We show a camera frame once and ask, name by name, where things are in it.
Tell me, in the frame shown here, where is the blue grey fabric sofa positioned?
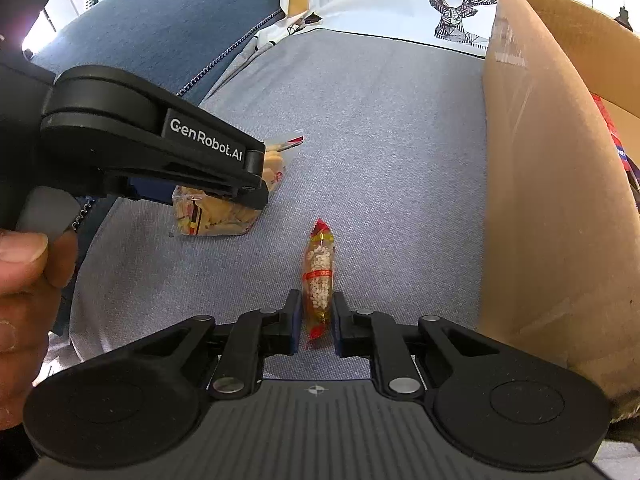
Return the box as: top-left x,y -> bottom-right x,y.
30,0 -> 488,383

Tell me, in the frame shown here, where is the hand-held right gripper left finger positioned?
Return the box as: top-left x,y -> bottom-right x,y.
135,289 -> 304,401

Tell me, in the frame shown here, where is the white deer print pillow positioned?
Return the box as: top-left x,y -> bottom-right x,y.
300,0 -> 640,57

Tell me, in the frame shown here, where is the small peanut bar packet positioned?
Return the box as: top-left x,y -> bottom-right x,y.
302,218 -> 337,351

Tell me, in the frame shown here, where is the black coiled cable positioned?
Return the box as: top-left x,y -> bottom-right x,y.
72,7 -> 283,233

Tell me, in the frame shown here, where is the brown cardboard box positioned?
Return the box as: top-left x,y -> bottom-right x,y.
475,0 -> 640,421

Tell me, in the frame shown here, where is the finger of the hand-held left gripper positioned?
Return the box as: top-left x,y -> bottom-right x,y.
125,107 -> 271,211

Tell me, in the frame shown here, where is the long red snack packet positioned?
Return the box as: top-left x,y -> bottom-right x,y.
590,92 -> 640,196

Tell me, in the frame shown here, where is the person's left hand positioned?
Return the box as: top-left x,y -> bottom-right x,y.
0,227 -> 79,431

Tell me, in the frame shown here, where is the clear bag of crackers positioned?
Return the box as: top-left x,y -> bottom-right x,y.
169,130 -> 305,238

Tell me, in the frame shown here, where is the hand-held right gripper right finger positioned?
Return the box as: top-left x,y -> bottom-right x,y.
331,291 -> 501,398

